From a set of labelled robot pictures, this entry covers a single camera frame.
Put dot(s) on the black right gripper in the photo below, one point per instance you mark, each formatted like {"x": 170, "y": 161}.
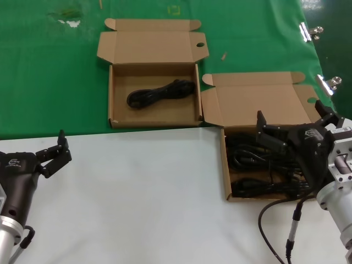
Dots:
{"x": 310, "y": 148}

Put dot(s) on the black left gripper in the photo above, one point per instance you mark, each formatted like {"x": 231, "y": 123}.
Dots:
{"x": 19, "y": 176}

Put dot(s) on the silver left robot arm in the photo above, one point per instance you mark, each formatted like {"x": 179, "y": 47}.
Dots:
{"x": 6, "y": 236}

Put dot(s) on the cardboard box with intact corners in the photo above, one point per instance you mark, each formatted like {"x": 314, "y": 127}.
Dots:
{"x": 258, "y": 101}

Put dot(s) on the cardboard box with torn corner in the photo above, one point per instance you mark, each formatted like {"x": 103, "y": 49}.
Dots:
{"x": 154, "y": 115}

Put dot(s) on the silver binder clip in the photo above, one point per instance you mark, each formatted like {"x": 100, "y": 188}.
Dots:
{"x": 305, "y": 31}
{"x": 324, "y": 84}

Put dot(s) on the green table cloth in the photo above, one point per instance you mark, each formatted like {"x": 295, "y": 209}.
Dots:
{"x": 41, "y": 82}

